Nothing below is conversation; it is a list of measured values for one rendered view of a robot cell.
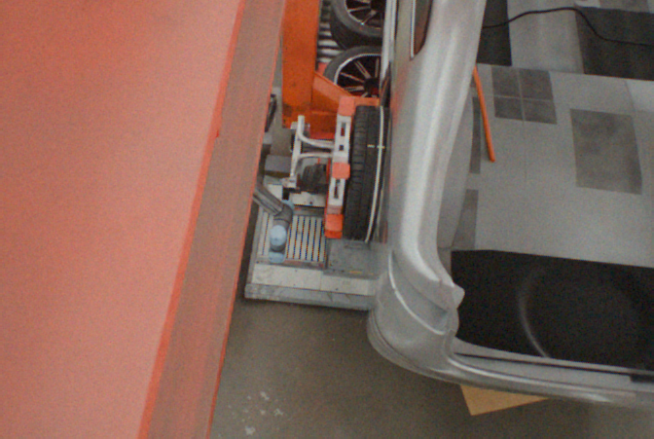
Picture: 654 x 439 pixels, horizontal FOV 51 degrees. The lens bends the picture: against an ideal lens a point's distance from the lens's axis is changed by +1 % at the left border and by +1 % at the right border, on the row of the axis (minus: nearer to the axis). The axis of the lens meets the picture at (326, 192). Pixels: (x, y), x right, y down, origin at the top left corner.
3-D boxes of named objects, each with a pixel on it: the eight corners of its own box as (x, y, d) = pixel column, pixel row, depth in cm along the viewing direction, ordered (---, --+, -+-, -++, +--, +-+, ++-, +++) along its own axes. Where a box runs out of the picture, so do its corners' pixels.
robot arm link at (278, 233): (272, 216, 292) (272, 228, 301) (267, 237, 286) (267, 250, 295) (290, 219, 292) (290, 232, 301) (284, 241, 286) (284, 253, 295)
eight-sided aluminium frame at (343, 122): (336, 246, 334) (345, 186, 289) (322, 244, 334) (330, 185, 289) (344, 159, 364) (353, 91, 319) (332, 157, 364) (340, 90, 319)
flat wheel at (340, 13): (316, 4, 473) (318, -23, 453) (403, -11, 488) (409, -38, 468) (346, 72, 440) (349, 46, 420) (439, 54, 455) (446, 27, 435)
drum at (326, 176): (343, 191, 329) (345, 174, 317) (299, 186, 328) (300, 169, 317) (345, 167, 336) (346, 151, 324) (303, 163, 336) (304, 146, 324)
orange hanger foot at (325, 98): (400, 141, 380) (411, 101, 351) (308, 131, 380) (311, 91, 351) (401, 119, 389) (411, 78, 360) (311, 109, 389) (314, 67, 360)
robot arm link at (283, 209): (208, 149, 279) (282, 210, 308) (200, 170, 273) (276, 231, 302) (228, 142, 272) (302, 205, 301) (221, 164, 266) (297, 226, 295)
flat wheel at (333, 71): (435, 143, 413) (444, 119, 393) (331, 157, 402) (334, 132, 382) (407, 64, 447) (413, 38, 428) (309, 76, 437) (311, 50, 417)
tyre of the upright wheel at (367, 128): (394, 258, 299) (413, 110, 289) (342, 252, 298) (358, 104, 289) (382, 230, 364) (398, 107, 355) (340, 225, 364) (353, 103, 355)
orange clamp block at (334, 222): (342, 222, 315) (341, 238, 310) (325, 220, 315) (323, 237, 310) (344, 214, 309) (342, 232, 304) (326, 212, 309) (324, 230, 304)
